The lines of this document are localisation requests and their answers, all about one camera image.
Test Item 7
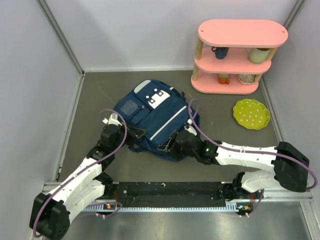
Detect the orange small cup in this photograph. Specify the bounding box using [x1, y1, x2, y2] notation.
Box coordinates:
[217, 73, 230, 85]

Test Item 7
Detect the aluminium frame rail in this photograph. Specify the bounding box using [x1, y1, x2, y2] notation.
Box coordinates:
[262, 189, 313, 202]

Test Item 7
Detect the pink three-tier shelf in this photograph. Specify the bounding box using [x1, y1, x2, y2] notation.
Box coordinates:
[191, 19, 289, 95]

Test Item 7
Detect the cream green mug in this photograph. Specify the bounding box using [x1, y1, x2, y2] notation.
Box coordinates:
[244, 48, 271, 64]

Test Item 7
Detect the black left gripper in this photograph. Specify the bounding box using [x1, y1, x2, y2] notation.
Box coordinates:
[111, 121, 147, 152]

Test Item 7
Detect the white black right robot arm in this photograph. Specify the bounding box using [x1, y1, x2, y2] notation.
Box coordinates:
[158, 130, 309, 198]

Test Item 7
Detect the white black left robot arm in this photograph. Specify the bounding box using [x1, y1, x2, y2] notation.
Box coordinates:
[29, 123, 146, 240]

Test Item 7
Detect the navy blue student backpack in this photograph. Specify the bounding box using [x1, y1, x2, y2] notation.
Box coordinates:
[114, 79, 200, 162]

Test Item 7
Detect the green polka dot plate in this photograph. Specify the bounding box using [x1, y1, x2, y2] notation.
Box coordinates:
[232, 98, 271, 131]

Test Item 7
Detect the dark blue mug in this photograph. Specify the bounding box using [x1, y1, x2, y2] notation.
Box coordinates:
[211, 46, 229, 60]

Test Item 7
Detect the grey slotted cable duct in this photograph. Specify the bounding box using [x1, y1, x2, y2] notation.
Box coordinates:
[83, 201, 253, 214]

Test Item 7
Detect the patterned small bowl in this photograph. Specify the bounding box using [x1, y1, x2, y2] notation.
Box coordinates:
[237, 74, 255, 85]

